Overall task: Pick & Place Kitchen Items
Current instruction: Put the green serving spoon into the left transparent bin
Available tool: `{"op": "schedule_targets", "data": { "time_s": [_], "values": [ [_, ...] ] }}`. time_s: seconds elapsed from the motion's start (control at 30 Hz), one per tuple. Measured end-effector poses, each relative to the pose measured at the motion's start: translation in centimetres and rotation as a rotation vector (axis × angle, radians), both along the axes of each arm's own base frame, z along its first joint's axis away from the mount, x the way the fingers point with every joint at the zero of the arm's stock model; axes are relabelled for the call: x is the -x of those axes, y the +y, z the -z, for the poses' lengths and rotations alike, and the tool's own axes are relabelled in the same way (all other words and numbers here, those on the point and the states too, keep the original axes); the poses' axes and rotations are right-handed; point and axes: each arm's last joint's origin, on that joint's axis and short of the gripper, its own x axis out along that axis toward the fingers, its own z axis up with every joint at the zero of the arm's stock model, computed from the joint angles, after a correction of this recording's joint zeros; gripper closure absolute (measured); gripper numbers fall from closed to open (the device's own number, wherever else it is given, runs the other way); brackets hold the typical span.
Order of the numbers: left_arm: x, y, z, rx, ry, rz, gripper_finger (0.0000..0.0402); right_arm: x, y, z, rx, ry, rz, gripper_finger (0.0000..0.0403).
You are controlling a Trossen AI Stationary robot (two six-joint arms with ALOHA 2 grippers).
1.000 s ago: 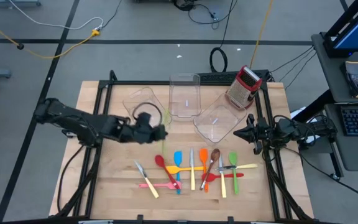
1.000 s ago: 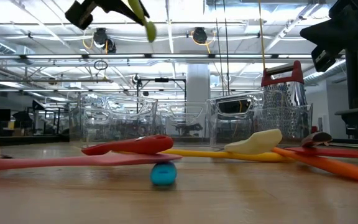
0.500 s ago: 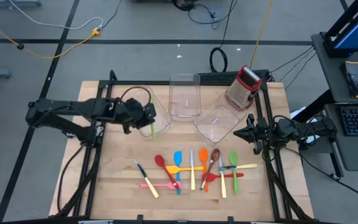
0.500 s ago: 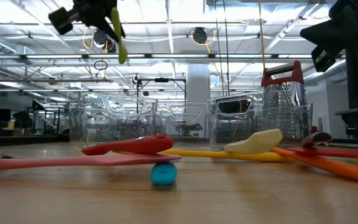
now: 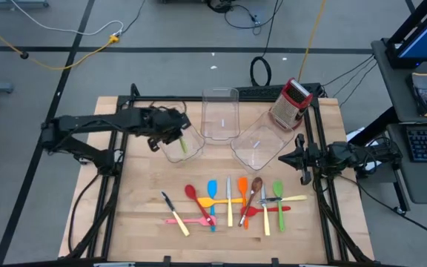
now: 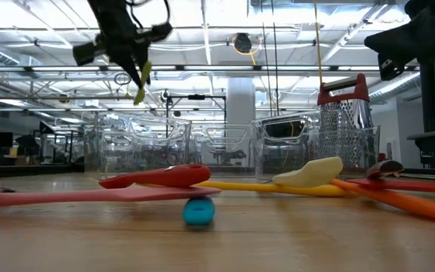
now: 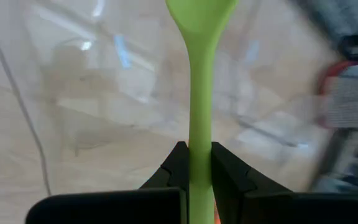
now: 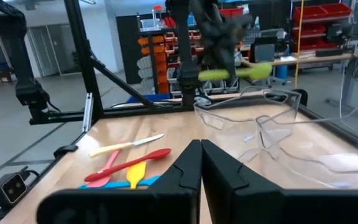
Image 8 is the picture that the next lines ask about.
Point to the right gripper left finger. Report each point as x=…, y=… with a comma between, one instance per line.
x=135, y=205

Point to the green silicone spoon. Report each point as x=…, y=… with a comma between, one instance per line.
x=256, y=71

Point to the black metal table frame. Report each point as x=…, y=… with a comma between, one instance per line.
x=79, y=46

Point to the blue silicone spatula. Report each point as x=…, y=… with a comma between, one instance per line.
x=117, y=185

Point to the red silicone spoon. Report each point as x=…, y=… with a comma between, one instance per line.
x=129, y=163

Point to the clear plastic bin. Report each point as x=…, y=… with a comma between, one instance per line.
x=322, y=155
x=228, y=130

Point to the yellow silicone spatula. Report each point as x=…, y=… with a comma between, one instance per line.
x=135, y=174

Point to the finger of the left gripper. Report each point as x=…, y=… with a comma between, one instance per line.
x=231, y=67
x=214, y=63

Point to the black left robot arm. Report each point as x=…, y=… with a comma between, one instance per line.
x=182, y=46

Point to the pink silicone spatula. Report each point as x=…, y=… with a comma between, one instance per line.
x=106, y=174

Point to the wooden workbench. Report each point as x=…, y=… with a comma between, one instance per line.
x=306, y=58

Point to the shelf rack with orange bins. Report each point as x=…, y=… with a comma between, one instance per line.
x=154, y=56

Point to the silver aluminium bracket bar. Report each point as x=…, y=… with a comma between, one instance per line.
x=87, y=112

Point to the black table-level camera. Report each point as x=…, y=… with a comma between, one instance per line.
x=9, y=188

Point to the black table clamp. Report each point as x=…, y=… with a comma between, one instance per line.
x=65, y=151

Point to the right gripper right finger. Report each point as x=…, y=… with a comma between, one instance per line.
x=291, y=208

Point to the red storage bin rack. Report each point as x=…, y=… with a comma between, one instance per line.
x=319, y=25

